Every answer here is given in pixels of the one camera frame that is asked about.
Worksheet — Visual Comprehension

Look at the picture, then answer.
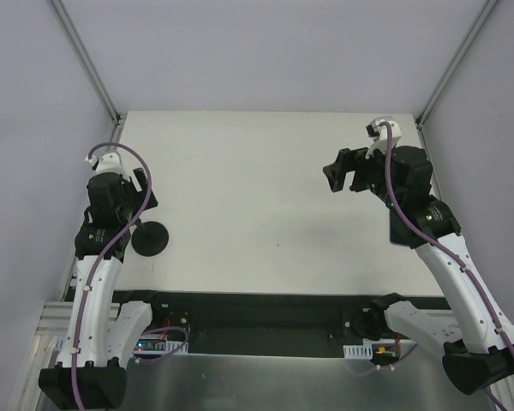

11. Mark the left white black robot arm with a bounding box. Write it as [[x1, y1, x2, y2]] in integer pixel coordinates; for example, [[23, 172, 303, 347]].
[[39, 171, 164, 410]]

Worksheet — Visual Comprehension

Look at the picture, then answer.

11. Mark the right orange connector board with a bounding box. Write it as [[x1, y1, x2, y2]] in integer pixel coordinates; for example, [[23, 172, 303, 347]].
[[374, 345, 400, 357]]

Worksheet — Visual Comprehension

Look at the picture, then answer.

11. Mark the white slotted cable duct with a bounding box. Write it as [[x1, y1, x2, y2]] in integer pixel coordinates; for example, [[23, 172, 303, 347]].
[[343, 343, 374, 360], [77, 335, 188, 362]]

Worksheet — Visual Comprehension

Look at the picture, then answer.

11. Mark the right aluminium frame post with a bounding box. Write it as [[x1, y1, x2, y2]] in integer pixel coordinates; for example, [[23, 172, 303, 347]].
[[415, 0, 502, 128]]

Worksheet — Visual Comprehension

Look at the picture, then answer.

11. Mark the right white slotted cable duct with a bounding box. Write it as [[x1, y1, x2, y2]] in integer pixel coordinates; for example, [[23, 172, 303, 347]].
[[343, 343, 374, 360]]

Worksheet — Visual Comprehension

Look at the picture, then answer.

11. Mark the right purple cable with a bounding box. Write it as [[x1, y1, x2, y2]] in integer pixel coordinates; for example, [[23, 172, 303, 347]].
[[346, 122, 514, 410]]

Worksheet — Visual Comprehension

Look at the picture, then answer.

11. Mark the left white slotted cable duct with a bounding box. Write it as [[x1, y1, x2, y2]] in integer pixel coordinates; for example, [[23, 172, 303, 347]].
[[77, 335, 188, 362]]

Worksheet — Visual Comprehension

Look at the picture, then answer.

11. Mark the left aluminium frame post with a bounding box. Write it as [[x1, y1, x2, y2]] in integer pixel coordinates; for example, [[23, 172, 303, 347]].
[[47, 0, 121, 125]]

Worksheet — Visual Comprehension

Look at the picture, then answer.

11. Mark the left green lit circuit board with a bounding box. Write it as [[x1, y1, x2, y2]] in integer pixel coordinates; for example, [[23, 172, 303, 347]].
[[134, 339, 166, 352]]

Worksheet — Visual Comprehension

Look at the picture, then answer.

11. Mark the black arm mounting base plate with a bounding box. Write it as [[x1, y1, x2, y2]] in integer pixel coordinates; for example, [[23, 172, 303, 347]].
[[113, 289, 453, 356]]

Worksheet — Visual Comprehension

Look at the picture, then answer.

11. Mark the aluminium frame post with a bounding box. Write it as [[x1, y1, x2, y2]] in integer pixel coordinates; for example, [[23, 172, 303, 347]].
[[47, 0, 121, 125], [415, 0, 502, 128]]

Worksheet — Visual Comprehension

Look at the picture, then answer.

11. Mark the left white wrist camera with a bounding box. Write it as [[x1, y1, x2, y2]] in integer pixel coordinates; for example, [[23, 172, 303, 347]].
[[85, 152, 127, 177]]

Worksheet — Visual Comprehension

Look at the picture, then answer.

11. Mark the aluminium front rail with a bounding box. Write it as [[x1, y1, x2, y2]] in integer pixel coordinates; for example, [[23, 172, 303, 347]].
[[36, 299, 125, 333]]

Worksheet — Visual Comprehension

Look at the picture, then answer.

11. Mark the blue cased smartphone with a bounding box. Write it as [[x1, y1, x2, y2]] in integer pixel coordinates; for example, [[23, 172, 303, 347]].
[[389, 210, 413, 247]]

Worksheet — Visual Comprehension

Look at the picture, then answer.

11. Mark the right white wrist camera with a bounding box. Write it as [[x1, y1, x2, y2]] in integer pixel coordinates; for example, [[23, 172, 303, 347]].
[[365, 116, 402, 159]]

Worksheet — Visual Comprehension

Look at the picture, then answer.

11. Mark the black phone stand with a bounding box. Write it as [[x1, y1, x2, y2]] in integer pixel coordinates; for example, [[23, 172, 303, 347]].
[[131, 220, 170, 257]]

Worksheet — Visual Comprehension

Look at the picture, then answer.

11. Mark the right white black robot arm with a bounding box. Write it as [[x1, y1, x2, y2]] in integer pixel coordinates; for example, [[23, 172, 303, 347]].
[[323, 146, 514, 395]]

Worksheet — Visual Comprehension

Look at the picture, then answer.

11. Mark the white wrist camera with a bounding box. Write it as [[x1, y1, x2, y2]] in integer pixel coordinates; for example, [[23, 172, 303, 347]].
[[85, 152, 127, 177], [365, 116, 402, 159]]

